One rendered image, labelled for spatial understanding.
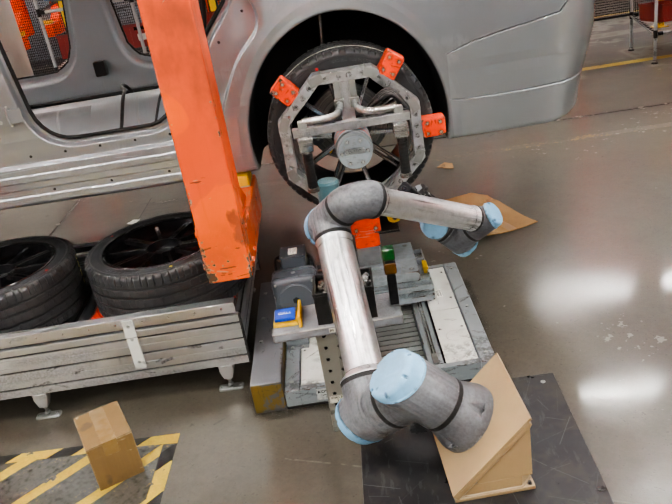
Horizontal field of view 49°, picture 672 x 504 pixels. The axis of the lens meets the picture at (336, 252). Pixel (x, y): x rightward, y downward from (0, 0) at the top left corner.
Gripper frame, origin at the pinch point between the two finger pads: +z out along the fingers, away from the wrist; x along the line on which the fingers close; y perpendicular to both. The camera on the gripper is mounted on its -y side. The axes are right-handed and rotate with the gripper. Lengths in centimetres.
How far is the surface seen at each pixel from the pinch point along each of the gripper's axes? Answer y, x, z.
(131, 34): -152, -110, 384
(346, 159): -31.1, -4.0, -10.2
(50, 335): -85, -122, -24
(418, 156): -5.6, 9.9, 4.0
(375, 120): -32.3, 14.5, -14.7
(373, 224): -2.8, -22.7, 3.4
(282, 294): -21, -60, -17
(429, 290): 36, -34, 6
